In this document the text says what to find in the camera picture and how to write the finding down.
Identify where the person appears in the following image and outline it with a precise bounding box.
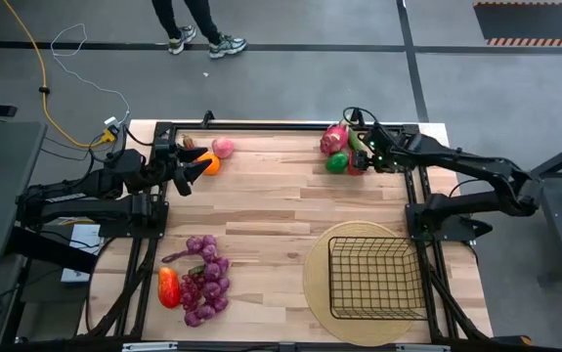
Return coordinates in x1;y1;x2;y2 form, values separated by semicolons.
151;0;249;61

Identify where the pink peach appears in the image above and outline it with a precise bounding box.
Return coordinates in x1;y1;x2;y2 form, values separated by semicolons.
211;136;236;160

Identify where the black aluminium table frame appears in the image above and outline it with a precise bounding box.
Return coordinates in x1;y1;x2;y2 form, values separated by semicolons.
82;110;496;344

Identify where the hazard striped floor mat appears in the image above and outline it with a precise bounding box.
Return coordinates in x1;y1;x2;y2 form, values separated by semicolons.
472;1;562;48

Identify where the thin white cable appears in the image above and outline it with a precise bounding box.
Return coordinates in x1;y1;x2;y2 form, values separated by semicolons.
49;22;132;126

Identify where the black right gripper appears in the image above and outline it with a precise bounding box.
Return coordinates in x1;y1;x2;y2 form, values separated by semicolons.
351;126;411;175

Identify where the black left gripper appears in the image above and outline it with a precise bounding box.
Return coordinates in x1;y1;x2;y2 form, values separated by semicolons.
148;141;214;185

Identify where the red round fruit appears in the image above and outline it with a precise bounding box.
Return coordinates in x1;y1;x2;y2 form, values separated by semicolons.
347;155;367;178

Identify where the green cucumber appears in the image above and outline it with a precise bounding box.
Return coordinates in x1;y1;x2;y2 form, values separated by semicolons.
347;127;370;154

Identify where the white paper box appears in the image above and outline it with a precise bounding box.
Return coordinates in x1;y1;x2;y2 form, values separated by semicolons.
60;223;105;286

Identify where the orange fruit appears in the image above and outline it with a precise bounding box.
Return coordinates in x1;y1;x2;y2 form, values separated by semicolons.
196;151;222;177

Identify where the grey white sneaker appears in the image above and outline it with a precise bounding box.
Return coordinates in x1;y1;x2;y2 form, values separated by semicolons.
208;32;249;61
167;24;197;56

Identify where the red orange mango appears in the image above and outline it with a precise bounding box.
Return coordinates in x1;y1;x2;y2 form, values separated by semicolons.
157;266;183;310

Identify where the black wire basket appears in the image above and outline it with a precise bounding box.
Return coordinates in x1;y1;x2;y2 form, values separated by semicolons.
327;236;429;323

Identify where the round woven placemat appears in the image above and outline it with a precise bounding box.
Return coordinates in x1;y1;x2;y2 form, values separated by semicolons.
302;220;431;348

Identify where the dark red grape bunch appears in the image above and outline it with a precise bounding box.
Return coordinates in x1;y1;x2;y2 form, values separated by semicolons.
178;264;207;314

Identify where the yellow floor cable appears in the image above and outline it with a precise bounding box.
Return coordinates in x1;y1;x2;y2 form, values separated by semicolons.
0;0;118;150

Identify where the purple onion string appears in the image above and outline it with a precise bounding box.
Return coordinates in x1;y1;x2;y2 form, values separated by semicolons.
161;234;233;329

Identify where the pink dragon fruit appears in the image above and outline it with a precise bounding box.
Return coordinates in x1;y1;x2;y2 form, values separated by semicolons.
319;121;351;157

